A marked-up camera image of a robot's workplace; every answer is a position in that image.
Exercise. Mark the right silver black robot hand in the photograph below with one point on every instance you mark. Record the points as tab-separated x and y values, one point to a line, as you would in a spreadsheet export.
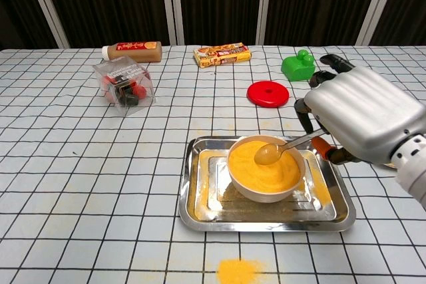
359	111

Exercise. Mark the metal spoon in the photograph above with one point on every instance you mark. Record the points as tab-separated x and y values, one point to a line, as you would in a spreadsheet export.
266	156

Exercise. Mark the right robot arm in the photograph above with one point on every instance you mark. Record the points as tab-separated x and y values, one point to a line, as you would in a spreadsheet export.
412	171

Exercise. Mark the white bowl of yellow powder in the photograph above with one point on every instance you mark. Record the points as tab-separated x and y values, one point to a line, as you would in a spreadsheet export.
266	181

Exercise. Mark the rectangular steel tray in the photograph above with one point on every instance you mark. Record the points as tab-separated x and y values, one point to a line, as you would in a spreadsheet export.
259	217

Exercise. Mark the white grid-patterned tablecloth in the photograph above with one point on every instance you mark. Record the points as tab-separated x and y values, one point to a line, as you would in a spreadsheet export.
66	164

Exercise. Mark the green toy building block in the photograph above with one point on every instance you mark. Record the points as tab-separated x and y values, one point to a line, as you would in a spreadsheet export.
296	69

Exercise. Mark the red plastic disc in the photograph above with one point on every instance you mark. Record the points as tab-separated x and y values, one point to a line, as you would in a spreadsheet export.
273	96

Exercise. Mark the yellow curry box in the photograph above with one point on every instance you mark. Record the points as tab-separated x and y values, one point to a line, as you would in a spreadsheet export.
221	55

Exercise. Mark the spilled yellow powder heap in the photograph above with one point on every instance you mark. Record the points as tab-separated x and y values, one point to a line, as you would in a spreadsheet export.
236	272

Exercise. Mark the brown drink bottle red label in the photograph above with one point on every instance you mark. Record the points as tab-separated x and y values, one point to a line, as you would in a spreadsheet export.
133	52

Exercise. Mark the clear box of coffee capsules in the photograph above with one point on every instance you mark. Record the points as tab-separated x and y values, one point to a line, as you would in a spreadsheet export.
123	87

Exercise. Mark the dark folding screen white frame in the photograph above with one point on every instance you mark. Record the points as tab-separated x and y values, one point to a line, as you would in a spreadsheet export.
110	4

